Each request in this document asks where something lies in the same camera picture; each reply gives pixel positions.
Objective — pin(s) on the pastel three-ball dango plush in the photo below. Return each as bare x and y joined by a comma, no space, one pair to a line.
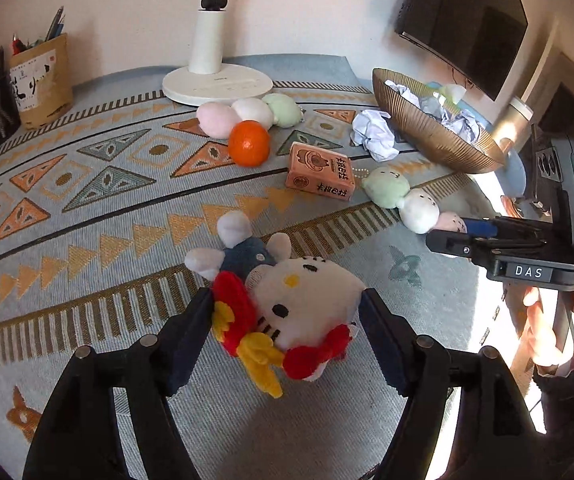
252,112
417,210

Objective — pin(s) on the orange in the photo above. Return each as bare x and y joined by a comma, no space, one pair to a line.
249,142

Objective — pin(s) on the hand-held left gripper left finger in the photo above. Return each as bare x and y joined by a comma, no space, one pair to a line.
187,345

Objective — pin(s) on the small crumpled paper ball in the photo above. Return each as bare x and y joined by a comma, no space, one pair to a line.
402,91

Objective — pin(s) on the pink cardboard box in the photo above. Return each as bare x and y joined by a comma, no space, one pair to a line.
317,170

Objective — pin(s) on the crumpled white paper ball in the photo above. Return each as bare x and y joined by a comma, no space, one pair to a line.
374,132

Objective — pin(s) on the white desk lamp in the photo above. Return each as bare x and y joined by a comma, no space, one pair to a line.
207,50

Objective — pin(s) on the pale green crumpled wrapper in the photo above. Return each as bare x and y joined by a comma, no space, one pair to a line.
449,92

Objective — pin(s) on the person's right hand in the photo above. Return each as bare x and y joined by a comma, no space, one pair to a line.
539,325

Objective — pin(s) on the gold ribbed bowl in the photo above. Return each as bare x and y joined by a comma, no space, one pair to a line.
432,135

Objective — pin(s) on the kraft paper pen holder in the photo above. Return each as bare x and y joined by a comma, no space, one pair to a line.
42,90

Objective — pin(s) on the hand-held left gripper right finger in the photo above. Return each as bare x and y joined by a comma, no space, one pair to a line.
382,345

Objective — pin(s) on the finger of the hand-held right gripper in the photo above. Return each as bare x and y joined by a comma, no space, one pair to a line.
457,244
479,226

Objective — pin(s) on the person's right forearm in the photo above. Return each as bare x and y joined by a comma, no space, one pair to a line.
572,410

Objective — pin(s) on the white cat plush toy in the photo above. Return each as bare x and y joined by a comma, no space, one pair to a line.
307,300

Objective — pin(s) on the black monitor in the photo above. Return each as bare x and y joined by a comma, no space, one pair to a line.
467,25

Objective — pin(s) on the patterned woven table mat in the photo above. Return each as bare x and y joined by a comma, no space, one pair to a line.
92,210

